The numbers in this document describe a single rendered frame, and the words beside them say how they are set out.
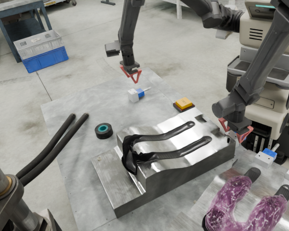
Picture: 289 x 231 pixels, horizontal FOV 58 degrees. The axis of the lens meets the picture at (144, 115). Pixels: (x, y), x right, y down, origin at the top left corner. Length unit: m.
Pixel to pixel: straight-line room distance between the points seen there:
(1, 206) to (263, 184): 0.79
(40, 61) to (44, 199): 2.30
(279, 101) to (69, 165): 0.95
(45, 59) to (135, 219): 3.31
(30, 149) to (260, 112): 2.03
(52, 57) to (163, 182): 3.30
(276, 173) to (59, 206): 1.54
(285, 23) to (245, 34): 0.53
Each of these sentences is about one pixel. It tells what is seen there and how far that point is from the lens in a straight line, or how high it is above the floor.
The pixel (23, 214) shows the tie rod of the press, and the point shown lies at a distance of 0.93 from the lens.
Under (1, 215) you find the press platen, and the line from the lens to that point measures 0.82.
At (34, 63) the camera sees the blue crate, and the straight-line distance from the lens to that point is 3.98.
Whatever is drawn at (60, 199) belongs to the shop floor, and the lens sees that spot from 2.13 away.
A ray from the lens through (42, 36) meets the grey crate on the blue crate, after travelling 4.30.
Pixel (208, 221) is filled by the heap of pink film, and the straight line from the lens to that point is 0.82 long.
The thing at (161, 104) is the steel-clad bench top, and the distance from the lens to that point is 1.35.
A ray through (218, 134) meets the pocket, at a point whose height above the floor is 0.86.
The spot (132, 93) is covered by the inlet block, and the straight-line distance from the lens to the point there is 1.37.
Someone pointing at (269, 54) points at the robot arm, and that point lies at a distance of 0.74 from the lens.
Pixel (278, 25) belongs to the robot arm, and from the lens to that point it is 0.69.
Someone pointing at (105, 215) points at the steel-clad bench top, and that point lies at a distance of 0.97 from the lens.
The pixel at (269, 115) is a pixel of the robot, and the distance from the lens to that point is 1.31.
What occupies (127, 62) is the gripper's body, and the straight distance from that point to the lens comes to 1.28.
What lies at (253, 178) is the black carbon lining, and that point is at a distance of 0.97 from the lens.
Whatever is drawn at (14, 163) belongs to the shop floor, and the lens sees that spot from 2.60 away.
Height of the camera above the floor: 1.61
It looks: 38 degrees down
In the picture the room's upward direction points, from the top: 9 degrees counter-clockwise
